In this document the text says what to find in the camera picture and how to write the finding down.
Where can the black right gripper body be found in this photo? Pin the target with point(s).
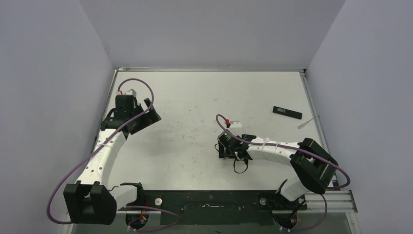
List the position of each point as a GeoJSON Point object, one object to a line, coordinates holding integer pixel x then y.
{"type": "Point", "coordinates": [222, 149]}

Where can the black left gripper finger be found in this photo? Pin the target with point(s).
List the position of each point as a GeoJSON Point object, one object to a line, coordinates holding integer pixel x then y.
{"type": "Point", "coordinates": [149, 104]}
{"type": "Point", "coordinates": [144, 121]}

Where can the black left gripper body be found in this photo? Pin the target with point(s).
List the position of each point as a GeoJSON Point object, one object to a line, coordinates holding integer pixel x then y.
{"type": "Point", "coordinates": [138, 109]}

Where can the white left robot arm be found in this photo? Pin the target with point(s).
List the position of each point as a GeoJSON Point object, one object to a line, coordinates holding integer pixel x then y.
{"type": "Point", "coordinates": [89, 200]}

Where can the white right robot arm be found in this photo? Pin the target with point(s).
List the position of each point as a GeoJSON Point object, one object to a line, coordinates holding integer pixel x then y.
{"type": "Point", "coordinates": [313, 166]}

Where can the black flat bar tool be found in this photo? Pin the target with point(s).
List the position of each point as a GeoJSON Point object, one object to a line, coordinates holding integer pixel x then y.
{"type": "Point", "coordinates": [287, 112]}

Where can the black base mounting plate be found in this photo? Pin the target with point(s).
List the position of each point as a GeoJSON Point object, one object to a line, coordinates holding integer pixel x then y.
{"type": "Point", "coordinates": [219, 207]}

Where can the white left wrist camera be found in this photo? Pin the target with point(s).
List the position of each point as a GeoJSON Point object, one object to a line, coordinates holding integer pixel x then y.
{"type": "Point", "coordinates": [131, 92]}

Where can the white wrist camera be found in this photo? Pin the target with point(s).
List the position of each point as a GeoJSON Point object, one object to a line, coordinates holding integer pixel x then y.
{"type": "Point", "coordinates": [131, 92]}
{"type": "Point", "coordinates": [233, 125]}

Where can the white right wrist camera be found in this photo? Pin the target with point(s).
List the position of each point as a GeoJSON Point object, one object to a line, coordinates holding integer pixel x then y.
{"type": "Point", "coordinates": [233, 125]}

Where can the aluminium rail frame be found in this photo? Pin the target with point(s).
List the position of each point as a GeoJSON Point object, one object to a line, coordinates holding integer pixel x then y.
{"type": "Point", "coordinates": [337, 202]}

